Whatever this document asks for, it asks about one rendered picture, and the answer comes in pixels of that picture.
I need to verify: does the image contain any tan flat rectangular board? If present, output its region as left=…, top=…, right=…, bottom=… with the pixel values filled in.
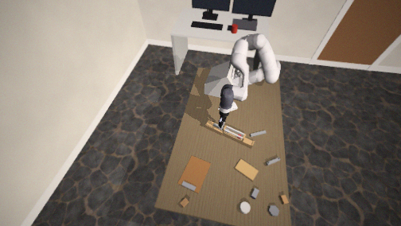
left=235, top=159, right=259, bottom=181

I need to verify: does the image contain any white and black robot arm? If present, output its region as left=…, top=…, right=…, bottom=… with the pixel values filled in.
left=218, top=33, right=281, bottom=113

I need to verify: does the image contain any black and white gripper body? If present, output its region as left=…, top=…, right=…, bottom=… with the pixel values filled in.
left=219, top=111, right=229, bottom=119

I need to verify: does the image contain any white short cylinder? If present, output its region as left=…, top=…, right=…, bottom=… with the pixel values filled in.
left=239, top=202, right=251, bottom=214

